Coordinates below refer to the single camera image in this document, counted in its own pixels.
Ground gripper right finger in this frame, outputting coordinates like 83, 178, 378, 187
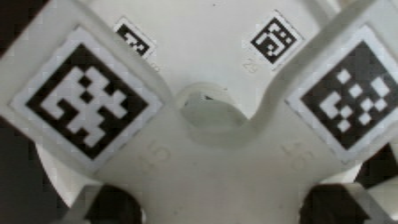
298, 183, 389, 224

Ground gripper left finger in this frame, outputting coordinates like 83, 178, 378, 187
55, 182, 145, 224

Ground white cross-shaped table base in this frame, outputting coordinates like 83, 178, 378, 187
0, 0, 398, 224

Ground white cylindrical table leg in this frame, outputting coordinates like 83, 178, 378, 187
175, 82, 247, 133

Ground white round table top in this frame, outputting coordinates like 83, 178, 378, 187
24, 0, 398, 200

